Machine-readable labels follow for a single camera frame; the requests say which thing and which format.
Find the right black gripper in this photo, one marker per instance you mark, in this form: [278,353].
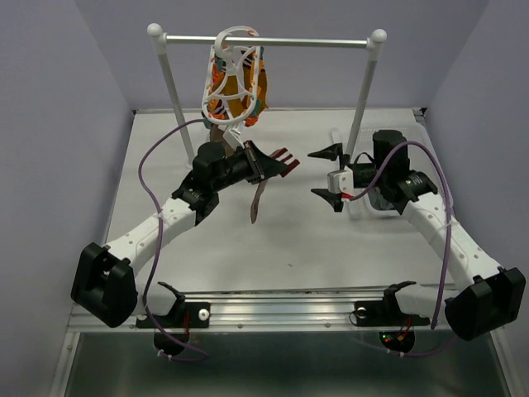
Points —
[331,152]

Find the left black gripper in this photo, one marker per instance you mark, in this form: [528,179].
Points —
[260,165]

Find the yellow orange clothes peg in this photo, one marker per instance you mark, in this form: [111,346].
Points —
[251,121]

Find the mustard brown striped sock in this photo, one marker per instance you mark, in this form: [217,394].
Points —
[250,64]

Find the white round clip hanger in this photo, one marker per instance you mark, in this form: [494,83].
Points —
[231,57]

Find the maroon white striped sock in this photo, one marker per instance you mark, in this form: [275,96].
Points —
[216,134]

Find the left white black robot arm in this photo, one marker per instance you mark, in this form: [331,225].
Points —
[104,282]

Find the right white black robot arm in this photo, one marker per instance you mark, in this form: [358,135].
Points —
[475,293]

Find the white plastic laundry basket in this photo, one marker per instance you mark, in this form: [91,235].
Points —
[419,161]

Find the teal clothes peg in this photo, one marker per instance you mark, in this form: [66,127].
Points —
[260,106]

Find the white clothes drying rack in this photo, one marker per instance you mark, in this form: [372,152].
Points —
[373,45]

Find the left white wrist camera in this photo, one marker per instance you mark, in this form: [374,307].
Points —
[232,137]

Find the aluminium rail frame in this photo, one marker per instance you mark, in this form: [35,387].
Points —
[295,344]

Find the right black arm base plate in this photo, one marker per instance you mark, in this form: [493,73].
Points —
[370,313]

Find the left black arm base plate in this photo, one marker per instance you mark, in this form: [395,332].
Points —
[190,315]

